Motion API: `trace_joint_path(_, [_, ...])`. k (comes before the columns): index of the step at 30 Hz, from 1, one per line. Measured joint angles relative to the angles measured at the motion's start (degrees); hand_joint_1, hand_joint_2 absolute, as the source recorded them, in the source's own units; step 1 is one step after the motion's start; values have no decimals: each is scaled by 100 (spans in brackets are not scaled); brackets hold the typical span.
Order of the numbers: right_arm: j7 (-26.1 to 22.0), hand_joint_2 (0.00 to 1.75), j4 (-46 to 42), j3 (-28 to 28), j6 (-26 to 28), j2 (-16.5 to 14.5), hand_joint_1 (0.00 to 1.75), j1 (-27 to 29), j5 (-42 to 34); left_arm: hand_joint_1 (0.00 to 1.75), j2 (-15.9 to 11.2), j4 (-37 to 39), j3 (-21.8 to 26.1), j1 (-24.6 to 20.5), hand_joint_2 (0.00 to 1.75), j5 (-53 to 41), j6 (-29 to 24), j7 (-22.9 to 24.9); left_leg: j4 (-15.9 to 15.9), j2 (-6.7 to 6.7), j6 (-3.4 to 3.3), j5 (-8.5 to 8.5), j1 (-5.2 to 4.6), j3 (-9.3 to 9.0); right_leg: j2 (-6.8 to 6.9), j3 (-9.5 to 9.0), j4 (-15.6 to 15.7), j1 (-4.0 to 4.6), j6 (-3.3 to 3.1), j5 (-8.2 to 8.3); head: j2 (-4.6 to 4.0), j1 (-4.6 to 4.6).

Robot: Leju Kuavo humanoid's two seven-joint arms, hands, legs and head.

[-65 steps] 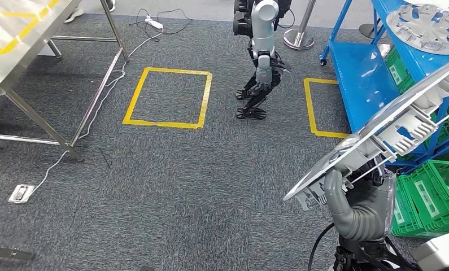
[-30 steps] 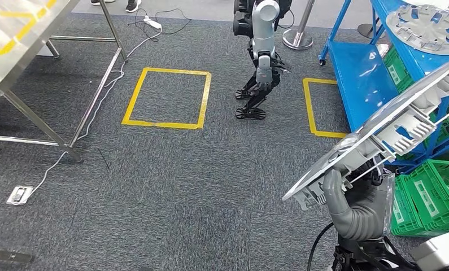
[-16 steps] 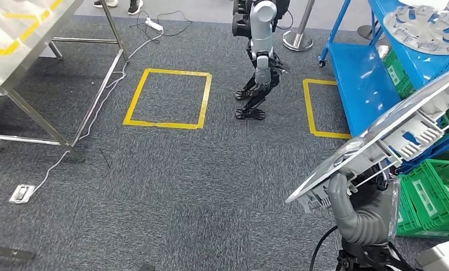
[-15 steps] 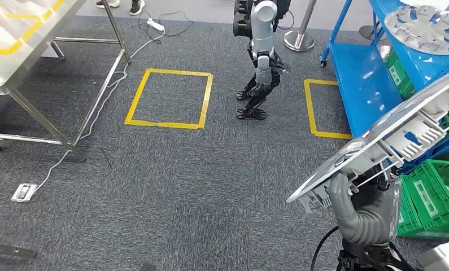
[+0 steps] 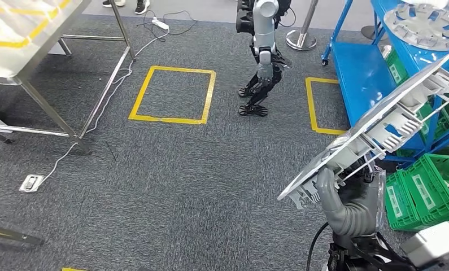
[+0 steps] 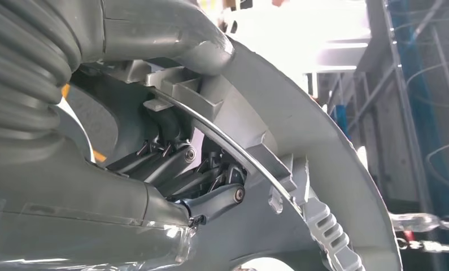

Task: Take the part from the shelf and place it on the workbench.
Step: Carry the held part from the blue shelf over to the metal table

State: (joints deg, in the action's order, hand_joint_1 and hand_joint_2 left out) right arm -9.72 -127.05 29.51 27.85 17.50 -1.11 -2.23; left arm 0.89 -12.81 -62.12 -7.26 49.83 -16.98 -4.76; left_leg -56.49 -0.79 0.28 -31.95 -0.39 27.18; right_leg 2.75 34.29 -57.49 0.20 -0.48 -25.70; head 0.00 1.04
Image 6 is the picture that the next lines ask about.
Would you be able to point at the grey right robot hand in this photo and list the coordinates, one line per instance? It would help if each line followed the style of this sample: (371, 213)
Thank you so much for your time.
(59, 209)

